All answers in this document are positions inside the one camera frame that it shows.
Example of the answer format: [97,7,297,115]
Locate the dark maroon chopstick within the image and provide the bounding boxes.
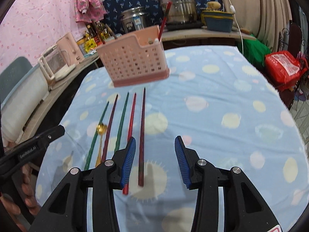
[138,88,146,187]

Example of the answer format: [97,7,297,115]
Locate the green chopstick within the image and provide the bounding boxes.
[84,102,109,170]
[114,92,129,152]

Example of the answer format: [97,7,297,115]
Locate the red chopstick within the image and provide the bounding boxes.
[158,1,172,41]
[123,93,136,195]

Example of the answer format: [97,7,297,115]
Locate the gold flower spoon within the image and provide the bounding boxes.
[95,124,107,167]

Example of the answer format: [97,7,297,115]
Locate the white ceramic soup spoon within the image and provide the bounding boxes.
[148,38,160,44]

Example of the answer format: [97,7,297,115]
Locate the purple chopstick gold band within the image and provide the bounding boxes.
[105,24,117,39]

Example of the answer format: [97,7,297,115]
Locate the person left hand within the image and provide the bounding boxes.
[0,164,42,232]

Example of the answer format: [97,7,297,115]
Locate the white dish drainer box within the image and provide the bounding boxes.
[1,57,49,143]

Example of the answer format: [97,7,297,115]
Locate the blue planet tablecloth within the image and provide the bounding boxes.
[36,46,308,231]

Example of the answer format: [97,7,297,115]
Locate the pink perforated utensil basket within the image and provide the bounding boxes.
[96,25,170,87]

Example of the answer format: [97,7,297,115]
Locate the pink electric kettle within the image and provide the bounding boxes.
[56,32,84,66]

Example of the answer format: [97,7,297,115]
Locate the yellow label bottle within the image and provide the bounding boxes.
[84,33,97,53]

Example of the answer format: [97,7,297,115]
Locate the green plastic bag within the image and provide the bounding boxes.
[237,39,271,69]

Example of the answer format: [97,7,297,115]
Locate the cooking oil bottle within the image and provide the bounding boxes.
[96,21,110,40]

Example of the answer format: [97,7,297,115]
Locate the red plastic bag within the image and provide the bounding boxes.
[265,50,308,91]

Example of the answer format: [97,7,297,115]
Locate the black induction cooktop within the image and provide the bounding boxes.
[166,21,204,31]

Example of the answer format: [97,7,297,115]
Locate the stacked yellow blue basins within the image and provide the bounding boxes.
[201,10,234,33]

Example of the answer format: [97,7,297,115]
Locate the pink curtain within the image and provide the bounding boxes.
[1,0,86,71]

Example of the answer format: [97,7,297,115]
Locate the silver rice cooker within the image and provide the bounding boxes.
[120,6,149,33]

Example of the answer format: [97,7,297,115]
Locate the stainless steel steamer pot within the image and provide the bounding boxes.
[159,0,197,24]

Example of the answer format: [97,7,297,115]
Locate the loofah sponge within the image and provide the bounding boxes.
[206,1,221,10]

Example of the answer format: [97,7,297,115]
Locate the pink floral garment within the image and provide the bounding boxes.
[74,0,107,23]

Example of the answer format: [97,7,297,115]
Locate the dark metal chair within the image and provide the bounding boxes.
[278,23,308,109]

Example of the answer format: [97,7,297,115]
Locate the beige curtain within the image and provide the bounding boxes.
[222,0,292,52]

